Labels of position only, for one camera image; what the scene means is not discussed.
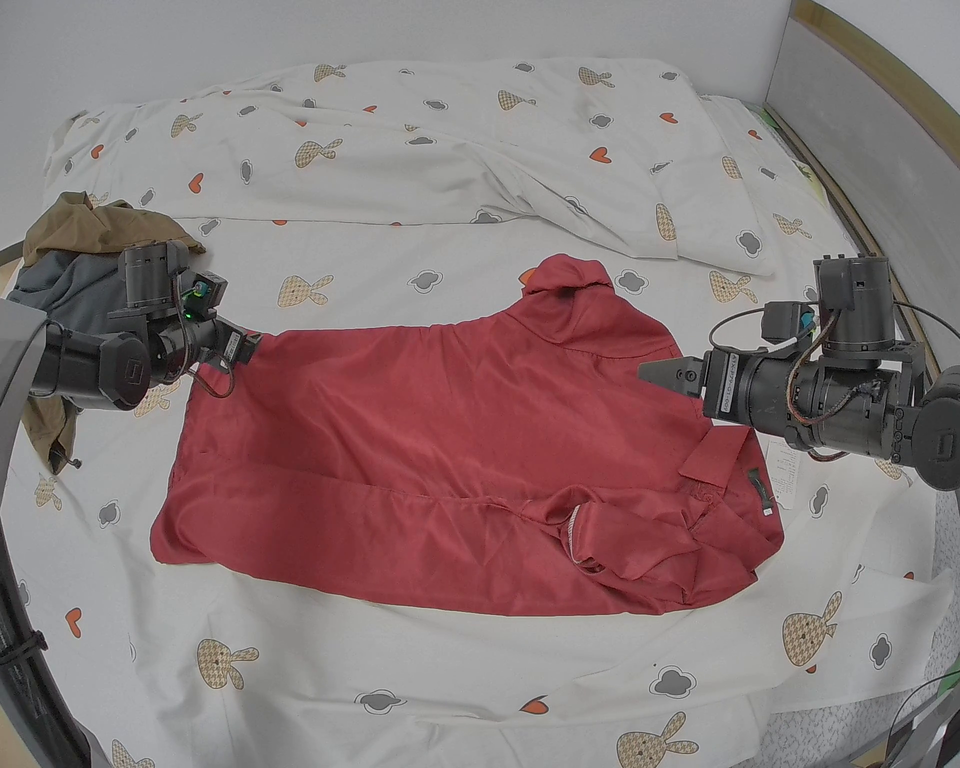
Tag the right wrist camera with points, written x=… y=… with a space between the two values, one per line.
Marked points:
x=784 y=321

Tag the red shirt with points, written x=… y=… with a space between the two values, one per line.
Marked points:
x=450 y=450

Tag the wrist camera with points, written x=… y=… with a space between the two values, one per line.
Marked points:
x=204 y=292
x=784 y=321

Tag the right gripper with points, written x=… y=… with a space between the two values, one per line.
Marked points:
x=765 y=394

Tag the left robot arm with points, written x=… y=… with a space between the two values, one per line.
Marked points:
x=75 y=367

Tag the bed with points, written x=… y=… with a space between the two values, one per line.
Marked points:
x=420 y=675

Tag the brown garment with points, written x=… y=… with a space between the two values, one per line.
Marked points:
x=97 y=225

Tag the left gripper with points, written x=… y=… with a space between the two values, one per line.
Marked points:
x=225 y=346

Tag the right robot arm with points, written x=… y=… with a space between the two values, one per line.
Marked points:
x=855 y=300

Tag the grey garment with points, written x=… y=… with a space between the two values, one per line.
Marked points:
x=67 y=289

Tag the white printed quilt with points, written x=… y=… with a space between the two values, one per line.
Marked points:
x=375 y=150

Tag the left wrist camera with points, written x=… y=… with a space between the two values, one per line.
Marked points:
x=204 y=292

